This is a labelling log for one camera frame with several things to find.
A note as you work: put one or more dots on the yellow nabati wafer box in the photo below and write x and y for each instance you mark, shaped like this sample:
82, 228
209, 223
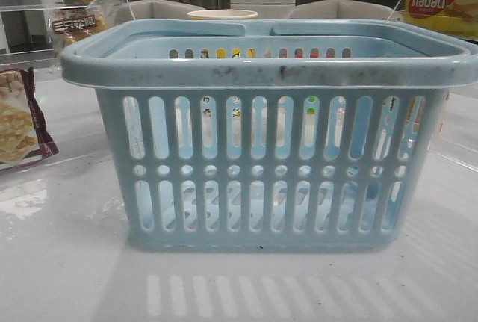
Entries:
454, 17

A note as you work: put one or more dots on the beige armchair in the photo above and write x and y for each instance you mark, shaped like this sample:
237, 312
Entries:
152, 9
342, 9

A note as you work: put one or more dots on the maroon cracker snack bag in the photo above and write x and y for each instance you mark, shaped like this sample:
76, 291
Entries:
25, 139

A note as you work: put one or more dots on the light blue plastic basket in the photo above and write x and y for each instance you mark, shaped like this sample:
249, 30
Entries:
289, 135

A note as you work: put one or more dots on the beige armchair right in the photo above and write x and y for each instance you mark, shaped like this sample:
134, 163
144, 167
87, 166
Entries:
342, 9

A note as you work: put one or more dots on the clear acrylic shelf left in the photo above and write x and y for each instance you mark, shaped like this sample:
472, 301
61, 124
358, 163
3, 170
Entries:
42, 58

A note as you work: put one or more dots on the clear bagged bread pack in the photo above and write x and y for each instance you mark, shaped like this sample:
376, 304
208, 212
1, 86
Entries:
70, 25

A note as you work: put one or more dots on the beige armchair left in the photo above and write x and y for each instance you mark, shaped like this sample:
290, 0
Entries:
152, 9

